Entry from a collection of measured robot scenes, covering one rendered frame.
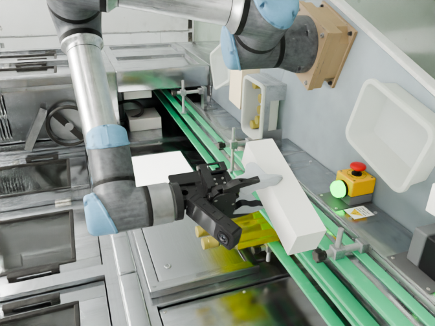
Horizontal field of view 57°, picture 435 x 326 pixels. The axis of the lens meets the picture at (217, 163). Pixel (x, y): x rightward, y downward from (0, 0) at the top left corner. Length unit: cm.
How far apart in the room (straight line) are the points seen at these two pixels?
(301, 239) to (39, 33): 432
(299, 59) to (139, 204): 60
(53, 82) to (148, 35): 293
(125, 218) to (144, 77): 145
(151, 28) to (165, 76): 280
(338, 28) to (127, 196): 68
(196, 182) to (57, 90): 142
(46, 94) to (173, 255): 112
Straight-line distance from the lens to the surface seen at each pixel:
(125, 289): 121
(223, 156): 152
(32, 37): 481
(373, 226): 102
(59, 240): 151
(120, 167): 71
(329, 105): 121
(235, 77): 164
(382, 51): 104
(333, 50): 110
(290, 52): 107
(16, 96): 210
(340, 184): 105
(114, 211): 69
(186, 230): 140
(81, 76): 92
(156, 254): 131
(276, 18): 90
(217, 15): 91
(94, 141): 73
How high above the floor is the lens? 144
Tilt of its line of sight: 18 degrees down
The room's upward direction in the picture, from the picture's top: 98 degrees counter-clockwise
